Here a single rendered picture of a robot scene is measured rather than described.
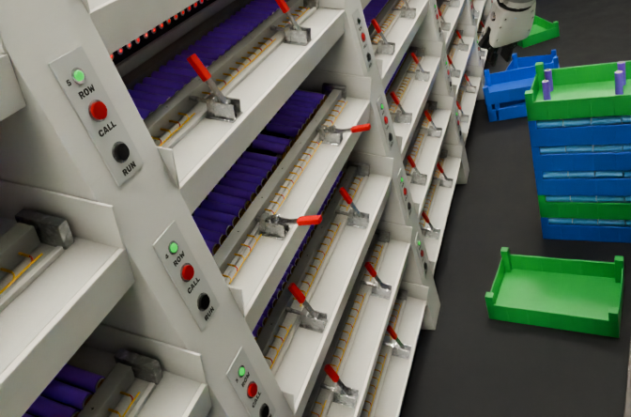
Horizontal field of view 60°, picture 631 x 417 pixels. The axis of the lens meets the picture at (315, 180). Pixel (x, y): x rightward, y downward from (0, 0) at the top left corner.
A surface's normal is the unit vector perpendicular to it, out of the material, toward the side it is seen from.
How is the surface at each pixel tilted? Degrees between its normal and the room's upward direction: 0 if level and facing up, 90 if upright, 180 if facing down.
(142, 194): 90
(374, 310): 18
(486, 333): 0
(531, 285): 0
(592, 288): 0
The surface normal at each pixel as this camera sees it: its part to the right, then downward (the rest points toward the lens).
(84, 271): -0.01, -0.81
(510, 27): 0.37, 0.74
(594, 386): -0.30, -0.83
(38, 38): 0.89, -0.07
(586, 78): -0.44, 0.56
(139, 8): 0.94, 0.19
